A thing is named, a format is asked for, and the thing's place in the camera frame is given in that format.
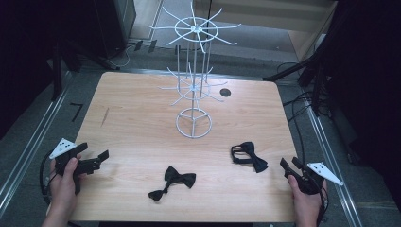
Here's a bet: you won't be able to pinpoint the white floor cable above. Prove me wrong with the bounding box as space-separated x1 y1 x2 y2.
116 43 136 68

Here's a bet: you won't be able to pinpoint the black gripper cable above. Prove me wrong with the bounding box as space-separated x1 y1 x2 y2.
316 185 331 227
39 150 58 206

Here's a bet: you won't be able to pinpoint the black stand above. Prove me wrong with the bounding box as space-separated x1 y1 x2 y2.
50 39 121 102
262 46 336 118

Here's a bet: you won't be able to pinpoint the black bow tie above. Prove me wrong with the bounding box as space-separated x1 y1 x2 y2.
148 165 197 202
230 141 269 174

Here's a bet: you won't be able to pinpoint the dark cabinet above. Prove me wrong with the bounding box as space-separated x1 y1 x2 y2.
94 0 137 60

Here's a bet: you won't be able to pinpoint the person's right hand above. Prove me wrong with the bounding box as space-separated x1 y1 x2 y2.
288 174 328 219

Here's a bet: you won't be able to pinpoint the metal floor rail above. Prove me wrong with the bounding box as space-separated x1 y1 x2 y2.
305 105 364 227
0 71 73 210

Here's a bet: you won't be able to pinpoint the black floor cables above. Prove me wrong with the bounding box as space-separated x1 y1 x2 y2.
276 61 332 159

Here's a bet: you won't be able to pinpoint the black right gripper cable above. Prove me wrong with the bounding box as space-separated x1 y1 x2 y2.
316 185 331 227

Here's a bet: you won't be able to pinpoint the person's left hand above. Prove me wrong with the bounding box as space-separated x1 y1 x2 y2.
47 153 87 213

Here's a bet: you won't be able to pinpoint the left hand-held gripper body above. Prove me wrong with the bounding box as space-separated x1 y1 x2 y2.
48 137 97 195

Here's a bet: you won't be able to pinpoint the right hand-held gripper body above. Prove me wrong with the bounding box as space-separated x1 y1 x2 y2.
283 162 344 196

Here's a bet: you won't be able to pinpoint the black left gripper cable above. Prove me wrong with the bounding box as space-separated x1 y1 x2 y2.
39 150 58 206

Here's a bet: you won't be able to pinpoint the white wire display rack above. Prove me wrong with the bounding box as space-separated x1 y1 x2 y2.
148 0 242 140

